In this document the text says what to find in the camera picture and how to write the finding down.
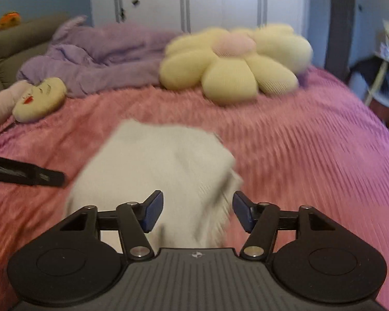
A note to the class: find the olive green sofa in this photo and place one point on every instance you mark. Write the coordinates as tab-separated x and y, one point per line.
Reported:
19	37

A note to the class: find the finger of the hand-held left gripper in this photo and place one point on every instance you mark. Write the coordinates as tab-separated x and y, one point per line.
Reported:
26	173

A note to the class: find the dark grey post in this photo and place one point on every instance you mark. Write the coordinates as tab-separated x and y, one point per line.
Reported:
342	22

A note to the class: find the purple duvet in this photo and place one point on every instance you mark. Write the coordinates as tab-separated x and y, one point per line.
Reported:
110	58

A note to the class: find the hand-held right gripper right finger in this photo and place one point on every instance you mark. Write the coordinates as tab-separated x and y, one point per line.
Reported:
242	210

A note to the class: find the dark cloth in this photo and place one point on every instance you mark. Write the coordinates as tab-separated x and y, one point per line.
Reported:
366	69

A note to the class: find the cream-faced pink plush doll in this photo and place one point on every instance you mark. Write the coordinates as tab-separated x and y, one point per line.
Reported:
39	98

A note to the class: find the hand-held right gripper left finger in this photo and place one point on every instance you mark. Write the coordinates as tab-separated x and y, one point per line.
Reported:
153	210

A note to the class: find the white wardrobe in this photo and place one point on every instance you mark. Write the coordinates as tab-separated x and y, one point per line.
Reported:
220	0

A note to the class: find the white knit sweater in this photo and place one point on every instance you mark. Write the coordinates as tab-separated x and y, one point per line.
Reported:
155	162

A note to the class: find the white stool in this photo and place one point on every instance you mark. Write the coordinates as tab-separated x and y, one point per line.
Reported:
381	74

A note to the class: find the orange plush toy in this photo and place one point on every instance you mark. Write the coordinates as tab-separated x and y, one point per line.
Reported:
8	21

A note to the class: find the pink fluffy blanket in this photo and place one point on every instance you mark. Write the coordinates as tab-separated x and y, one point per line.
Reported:
311	168

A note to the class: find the cream flower cushion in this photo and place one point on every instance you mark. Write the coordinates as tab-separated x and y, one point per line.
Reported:
227	77

